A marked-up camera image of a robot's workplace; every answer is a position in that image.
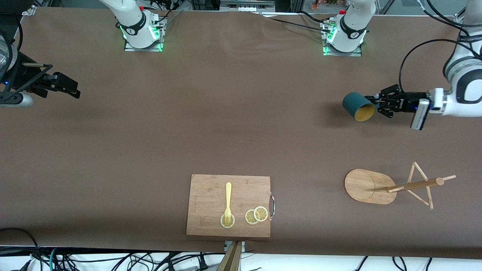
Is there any teal cup yellow inside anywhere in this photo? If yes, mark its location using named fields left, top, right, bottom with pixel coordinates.
left=342, top=92, right=379, bottom=122

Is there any wooden mug rack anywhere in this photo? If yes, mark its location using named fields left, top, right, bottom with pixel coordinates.
left=344, top=161, right=457, bottom=210

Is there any colourful background object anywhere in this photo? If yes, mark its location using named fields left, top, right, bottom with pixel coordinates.
left=311, top=0, right=339, bottom=11

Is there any wooden cutting board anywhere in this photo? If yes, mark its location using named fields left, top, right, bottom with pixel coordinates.
left=186, top=174, right=276, bottom=238

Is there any yellow plastic fork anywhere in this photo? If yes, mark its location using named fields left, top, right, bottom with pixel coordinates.
left=224, top=182, right=232, bottom=224

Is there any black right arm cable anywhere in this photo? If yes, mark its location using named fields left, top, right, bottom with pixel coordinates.
left=14, top=13, right=24, bottom=51

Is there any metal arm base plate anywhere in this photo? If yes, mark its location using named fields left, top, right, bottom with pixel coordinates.
left=322, top=21, right=364, bottom=57
left=124, top=17, right=165, bottom=52

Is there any long black cable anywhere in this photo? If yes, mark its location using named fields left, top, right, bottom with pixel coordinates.
left=252, top=11, right=336, bottom=30

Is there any thick black cable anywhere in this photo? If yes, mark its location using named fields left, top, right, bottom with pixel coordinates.
left=0, top=228, right=40, bottom=271

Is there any small metal bracket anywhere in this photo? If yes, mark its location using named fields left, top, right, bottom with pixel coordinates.
left=224, top=241, right=246, bottom=253

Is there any wooden post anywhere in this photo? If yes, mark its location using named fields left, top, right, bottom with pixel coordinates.
left=216, top=241, right=243, bottom=271

